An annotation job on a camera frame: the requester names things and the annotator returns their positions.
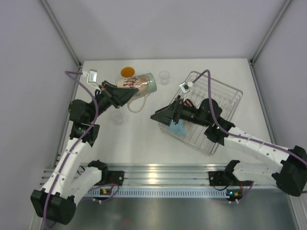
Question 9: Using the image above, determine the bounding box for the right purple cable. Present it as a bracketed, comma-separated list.
[190, 69, 307, 194]

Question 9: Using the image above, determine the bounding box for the wire dish rack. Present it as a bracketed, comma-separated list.
[158, 71, 243, 155]

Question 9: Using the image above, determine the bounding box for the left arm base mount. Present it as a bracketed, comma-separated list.
[87, 160, 124, 186]

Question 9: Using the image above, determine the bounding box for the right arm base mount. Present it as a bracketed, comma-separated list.
[208, 171, 229, 187]

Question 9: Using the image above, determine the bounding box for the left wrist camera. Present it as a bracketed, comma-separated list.
[82, 69, 97, 85]

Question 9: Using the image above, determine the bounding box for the purple cable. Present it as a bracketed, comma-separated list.
[43, 70, 120, 227]
[190, 69, 307, 194]

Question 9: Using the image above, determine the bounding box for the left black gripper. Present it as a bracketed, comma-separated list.
[87, 80, 138, 123]

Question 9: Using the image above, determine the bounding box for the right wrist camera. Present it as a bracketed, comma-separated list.
[179, 81, 194, 94]

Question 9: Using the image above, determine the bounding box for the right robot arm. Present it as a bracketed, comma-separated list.
[150, 97, 307, 197]

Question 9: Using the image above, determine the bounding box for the perforated cable duct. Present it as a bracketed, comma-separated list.
[84, 188, 231, 198]

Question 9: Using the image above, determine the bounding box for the clear glass cup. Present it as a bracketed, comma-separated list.
[110, 111, 124, 126]
[159, 70, 170, 86]

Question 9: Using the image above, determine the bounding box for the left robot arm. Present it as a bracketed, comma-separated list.
[31, 81, 139, 225]

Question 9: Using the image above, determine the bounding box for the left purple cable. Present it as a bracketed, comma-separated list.
[43, 70, 120, 227]

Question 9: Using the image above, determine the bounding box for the aluminium mounting rail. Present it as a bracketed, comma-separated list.
[40, 163, 276, 187]

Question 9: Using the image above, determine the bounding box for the light blue mug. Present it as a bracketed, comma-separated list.
[167, 119, 186, 137]

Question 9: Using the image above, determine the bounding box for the cream coral pattern mug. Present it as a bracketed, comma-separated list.
[116, 73, 157, 113]

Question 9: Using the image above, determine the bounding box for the orange interior white mug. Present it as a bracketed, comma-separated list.
[120, 67, 135, 78]

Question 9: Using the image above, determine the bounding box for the clear glass cup far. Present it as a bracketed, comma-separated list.
[159, 70, 170, 86]

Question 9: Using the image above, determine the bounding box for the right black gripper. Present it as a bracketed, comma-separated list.
[151, 95, 210, 128]

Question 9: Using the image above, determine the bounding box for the clear glass cup near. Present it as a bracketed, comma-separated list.
[110, 111, 124, 126]

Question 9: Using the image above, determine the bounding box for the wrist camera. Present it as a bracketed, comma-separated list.
[82, 69, 97, 85]
[179, 81, 194, 94]

